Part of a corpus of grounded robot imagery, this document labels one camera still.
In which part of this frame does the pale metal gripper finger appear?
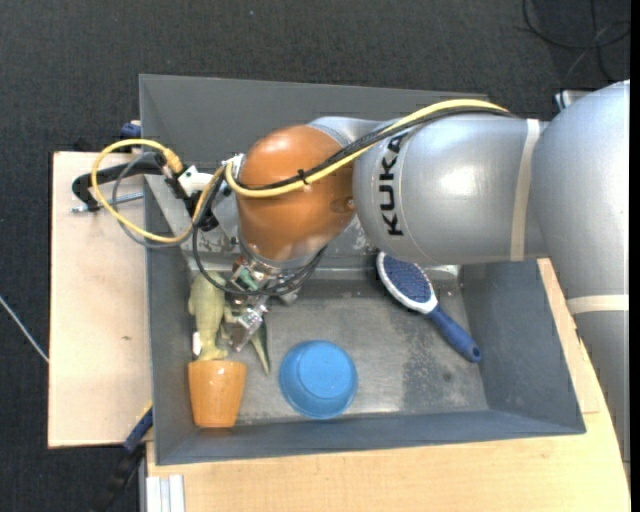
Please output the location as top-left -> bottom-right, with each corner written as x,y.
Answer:
243,305 -> 267,333
228,322 -> 254,354

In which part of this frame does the green toy figure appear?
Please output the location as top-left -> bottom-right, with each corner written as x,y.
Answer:
187,271 -> 273,376

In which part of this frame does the orange cup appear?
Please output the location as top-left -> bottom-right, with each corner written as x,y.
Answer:
187,360 -> 249,430

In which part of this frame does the blue bowl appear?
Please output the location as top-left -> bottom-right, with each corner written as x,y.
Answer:
277,339 -> 360,421

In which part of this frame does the grey metal bin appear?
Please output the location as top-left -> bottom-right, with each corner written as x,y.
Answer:
138,73 -> 587,466

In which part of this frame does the pale wood flat board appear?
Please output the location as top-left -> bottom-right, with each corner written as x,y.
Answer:
47,151 -> 154,449

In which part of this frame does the blue and white hairbrush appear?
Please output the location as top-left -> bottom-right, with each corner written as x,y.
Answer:
375,250 -> 483,365

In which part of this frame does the black cylinder on white bracket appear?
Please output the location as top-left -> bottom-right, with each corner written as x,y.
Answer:
162,162 -> 222,231

